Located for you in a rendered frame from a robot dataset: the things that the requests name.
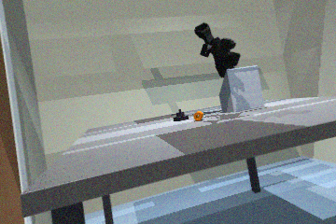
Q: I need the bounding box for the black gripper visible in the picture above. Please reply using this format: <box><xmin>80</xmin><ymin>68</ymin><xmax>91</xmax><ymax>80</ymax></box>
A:
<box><xmin>200</xmin><ymin>44</ymin><xmax>240</xmax><ymax>66</ymax></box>

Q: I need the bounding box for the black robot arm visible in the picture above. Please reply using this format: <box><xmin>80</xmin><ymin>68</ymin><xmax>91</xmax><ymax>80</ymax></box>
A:
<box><xmin>194</xmin><ymin>23</ymin><xmax>235</xmax><ymax>78</ymax></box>

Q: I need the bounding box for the orange cylinder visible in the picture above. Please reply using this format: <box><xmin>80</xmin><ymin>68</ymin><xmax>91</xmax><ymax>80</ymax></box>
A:
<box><xmin>193</xmin><ymin>111</ymin><xmax>203</xmax><ymax>121</ymax></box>

